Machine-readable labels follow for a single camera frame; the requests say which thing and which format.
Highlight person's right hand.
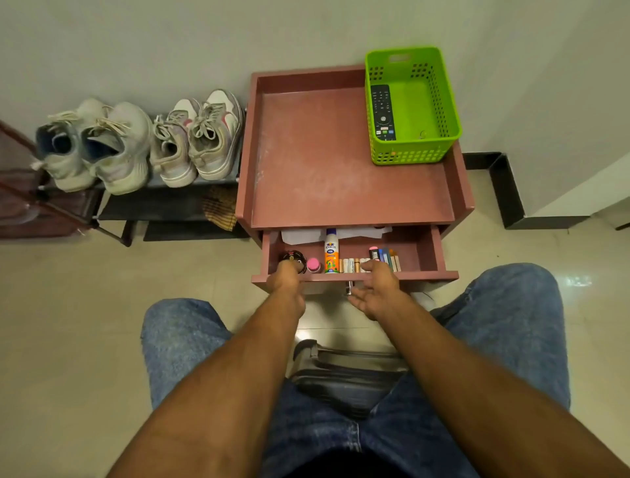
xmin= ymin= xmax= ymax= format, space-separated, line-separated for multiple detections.
xmin=346 ymin=259 xmax=414 ymax=324

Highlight black shoe rack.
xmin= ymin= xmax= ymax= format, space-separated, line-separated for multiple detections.
xmin=37 ymin=123 xmax=251 ymax=248

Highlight black round tin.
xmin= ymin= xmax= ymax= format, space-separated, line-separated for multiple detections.
xmin=278 ymin=250 xmax=308 ymax=275

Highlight black stool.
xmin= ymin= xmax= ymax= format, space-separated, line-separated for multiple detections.
xmin=287 ymin=338 xmax=410 ymax=420

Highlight grey-blue sneaker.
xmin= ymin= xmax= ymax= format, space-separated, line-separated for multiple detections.
xmin=31 ymin=97 xmax=108 ymax=194
xmin=80 ymin=101 xmax=154 ymax=196

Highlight black baseboard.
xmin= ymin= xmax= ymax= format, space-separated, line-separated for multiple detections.
xmin=462 ymin=151 xmax=591 ymax=231

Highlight red-brown drawer cabinet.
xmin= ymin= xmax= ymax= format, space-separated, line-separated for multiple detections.
xmin=234 ymin=64 xmax=476 ymax=296

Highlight person's left forearm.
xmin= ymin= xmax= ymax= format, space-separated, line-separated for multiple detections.
xmin=106 ymin=295 xmax=306 ymax=478

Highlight green plastic basket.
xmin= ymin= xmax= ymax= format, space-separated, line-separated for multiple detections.
xmin=364 ymin=46 xmax=463 ymax=166

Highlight black remote control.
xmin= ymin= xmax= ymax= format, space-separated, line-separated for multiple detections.
xmin=369 ymin=84 xmax=398 ymax=142

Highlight white paper sheets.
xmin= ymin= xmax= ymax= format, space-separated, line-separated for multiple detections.
xmin=280 ymin=225 xmax=394 ymax=246

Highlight white orange glue tube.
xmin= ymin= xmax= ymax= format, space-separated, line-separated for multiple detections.
xmin=324 ymin=228 xmax=341 ymax=274

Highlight striped yellow cleaning cloth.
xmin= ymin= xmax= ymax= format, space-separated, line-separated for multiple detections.
xmin=202 ymin=185 xmax=240 ymax=232

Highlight person's grey slipper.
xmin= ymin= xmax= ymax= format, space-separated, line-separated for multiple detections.
xmin=409 ymin=291 xmax=438 ymax=312

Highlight red metal rack plastic-wrapped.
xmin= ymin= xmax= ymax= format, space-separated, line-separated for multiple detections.
xmin=0 ymin=119 xmax=102 ymax=241

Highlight person's right forearm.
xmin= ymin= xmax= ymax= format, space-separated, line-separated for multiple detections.
xmin=379 ymin=295 xmax=630 ymax=478

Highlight white pink sneaker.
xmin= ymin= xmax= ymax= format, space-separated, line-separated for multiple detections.
xmin=187 ymin=88 xmax=245 ymax=181
xmin=148 ymin=98 xmax=203 ymax=189

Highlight person's right leg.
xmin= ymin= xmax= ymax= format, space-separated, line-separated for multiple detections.
xmin=354 ymin=262 xmax=572 ymax=478

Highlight person's left hand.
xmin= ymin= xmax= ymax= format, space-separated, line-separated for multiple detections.
xmin=265 ymin=259 xmax=307 ymax=318

